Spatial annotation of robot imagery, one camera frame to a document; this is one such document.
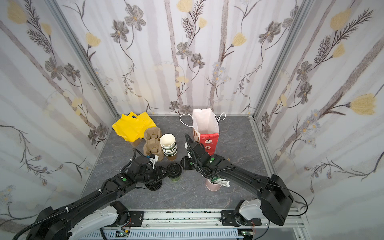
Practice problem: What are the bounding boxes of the black plastic cup lid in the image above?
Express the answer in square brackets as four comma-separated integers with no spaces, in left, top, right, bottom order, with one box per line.
[167,163,183,176]

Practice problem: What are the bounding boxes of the green paper coffee cup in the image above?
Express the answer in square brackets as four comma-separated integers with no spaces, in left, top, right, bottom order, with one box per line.
[168,174,181,182]

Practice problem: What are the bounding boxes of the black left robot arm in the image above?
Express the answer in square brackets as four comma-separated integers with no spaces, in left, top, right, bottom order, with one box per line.
[13,157,169,240]

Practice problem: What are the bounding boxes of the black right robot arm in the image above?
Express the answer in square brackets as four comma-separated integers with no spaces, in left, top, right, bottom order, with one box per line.
[180,134,294,226]

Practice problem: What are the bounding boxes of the stack of black cup lids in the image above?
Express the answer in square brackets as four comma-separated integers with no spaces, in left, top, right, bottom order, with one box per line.
[145,180,163,191]

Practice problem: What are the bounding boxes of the stack of paper cups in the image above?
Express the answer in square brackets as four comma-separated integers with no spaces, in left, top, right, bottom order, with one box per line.
[160,134,178,161]

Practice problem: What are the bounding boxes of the red white paper gift bag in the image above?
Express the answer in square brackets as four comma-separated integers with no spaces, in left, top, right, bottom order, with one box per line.
[179,108,227,156]

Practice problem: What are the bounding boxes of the stack of pulp cup carriers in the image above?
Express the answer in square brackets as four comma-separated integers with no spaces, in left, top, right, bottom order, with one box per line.
[143,127,164,162]

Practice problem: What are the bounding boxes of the pink cup with utensils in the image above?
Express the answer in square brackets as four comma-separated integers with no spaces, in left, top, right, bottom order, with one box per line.
[206,177,230,192]

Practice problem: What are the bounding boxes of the brown cardboard napkin box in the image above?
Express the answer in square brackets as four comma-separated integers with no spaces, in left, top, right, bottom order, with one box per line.
[131,138,143,148]

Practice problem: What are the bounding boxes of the yellow napkin stack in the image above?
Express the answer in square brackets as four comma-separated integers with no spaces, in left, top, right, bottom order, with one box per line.
[113,112,156,143]

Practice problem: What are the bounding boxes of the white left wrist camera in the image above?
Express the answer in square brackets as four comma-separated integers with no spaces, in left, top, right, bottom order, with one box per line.
[147,154,159,169]

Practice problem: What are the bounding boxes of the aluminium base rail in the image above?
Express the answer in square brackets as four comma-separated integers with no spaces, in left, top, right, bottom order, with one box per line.
[69,207,310,240]

